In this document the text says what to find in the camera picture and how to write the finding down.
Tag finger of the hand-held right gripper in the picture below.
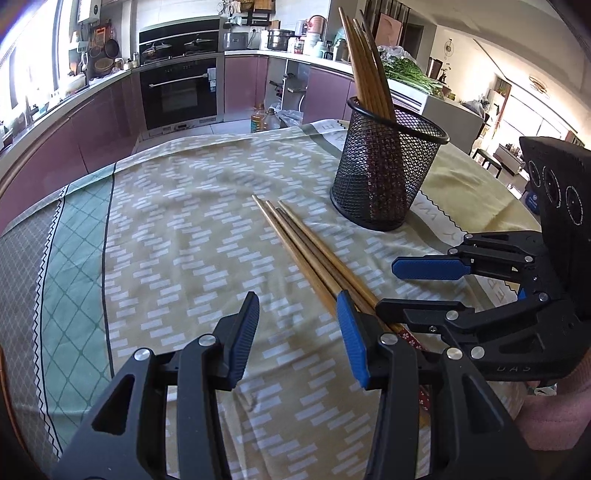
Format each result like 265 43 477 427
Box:
392 231 549 297
375 292 584 382

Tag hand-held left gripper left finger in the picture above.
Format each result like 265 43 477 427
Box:
51 291 260 480

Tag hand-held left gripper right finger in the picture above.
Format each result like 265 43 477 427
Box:
336 290 539 480

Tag floral-tipped wooden chopstick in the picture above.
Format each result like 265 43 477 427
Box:
264 200 345 301
251 195 341 321
277 200 416 344
275 208 370 315

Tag black mesh utensil holder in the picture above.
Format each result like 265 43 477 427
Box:
330 95 450 232

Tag bundle of wooden chopsticks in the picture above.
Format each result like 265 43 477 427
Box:
338 7 409 217

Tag patterned tablecloth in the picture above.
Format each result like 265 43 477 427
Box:
0 117 543 480

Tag round stool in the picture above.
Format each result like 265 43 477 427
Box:
472 148 504 178

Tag white kitchen countertop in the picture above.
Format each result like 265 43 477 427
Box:
225 48 488 153
0 65 141 153

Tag bunch of green vegetables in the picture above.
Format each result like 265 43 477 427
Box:
381 55 446 95

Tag pink base cabinets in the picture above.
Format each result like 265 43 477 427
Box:
0 69 141 217
224 54 356 127

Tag yellow cooking oil bottle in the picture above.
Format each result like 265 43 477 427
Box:
250 104 269 134

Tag clear plastic bag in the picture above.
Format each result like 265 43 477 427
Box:
378 44 411 63

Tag black integrated stove with oven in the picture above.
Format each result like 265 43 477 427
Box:
139 16 225 132

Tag steel steamer pot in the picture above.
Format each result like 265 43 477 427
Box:
265 28 294 51

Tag kitchen window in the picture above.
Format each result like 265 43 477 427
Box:
0 0 65 121

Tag pink wall picture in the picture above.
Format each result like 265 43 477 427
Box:
372 13 398 47

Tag black wall rack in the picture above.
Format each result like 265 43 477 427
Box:
222 0 278 26

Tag white wall water heater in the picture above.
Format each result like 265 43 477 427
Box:
76 0 102 24

